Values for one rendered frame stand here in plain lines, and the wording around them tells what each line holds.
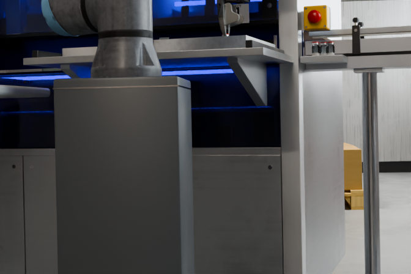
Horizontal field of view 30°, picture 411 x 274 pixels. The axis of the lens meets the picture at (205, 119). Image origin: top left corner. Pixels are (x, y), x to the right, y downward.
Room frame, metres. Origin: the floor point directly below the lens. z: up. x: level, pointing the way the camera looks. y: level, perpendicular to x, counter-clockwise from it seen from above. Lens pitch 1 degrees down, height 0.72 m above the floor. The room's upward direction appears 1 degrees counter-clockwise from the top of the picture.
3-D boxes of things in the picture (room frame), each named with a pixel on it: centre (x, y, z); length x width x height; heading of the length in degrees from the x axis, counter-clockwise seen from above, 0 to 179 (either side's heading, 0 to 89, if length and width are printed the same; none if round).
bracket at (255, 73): (2.22, -0.13, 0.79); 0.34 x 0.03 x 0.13; 162
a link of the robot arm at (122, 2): (1.64, 0.17, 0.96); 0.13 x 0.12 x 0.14; 55
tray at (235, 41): (2.21, -0.04, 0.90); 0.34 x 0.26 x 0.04; 162
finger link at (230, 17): (2.20, -0.08, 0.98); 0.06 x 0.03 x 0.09; 72
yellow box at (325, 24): (2.36, -0.35, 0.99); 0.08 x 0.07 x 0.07; 162
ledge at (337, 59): (2.39, -0.38, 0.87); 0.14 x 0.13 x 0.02; 162
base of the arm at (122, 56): (1.63, 0.17, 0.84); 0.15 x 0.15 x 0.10
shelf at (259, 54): (2.30, 0.11, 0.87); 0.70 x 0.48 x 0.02; 72
